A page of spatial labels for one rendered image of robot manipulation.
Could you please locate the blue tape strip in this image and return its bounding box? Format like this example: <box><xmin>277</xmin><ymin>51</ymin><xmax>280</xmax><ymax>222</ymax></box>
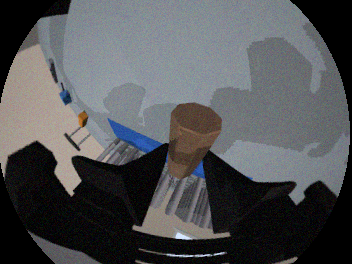
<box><xmin>108</xmin><ymin>119</ymin><xmax>205</xmax><ymax>179</ymax></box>

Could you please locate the blue cube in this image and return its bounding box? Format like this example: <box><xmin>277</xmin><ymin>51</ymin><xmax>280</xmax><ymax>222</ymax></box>
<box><xmin>59</xmin><ymin>89</ymin><xmax>72</xmax><ymax>105</ymax></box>

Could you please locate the orange rectangular block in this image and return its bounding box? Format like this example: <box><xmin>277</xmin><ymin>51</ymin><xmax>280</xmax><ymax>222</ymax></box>
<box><xmin>77</xmin><ymin>112</ymin><xmax>88</xmax><ymax>128</ymax></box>

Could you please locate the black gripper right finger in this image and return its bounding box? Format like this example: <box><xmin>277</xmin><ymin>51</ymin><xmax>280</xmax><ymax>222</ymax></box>
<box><xmin>203</xmin><ymin>151</ymin><xmax>297</xmax><ymax>235</ymax></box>

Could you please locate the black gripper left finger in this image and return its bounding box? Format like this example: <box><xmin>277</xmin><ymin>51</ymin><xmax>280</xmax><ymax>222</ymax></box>
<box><xmin>72</xmin><ymin>143</ymin><xmax>168</xmax><ymax>227</ymax></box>

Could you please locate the hook tool with brown handle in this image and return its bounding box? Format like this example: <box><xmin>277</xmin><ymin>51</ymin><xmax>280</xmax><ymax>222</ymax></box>
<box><xmin>168</xmin><ymin>103</ymin><xmax>223</xmax><ymax>188</ymax></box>

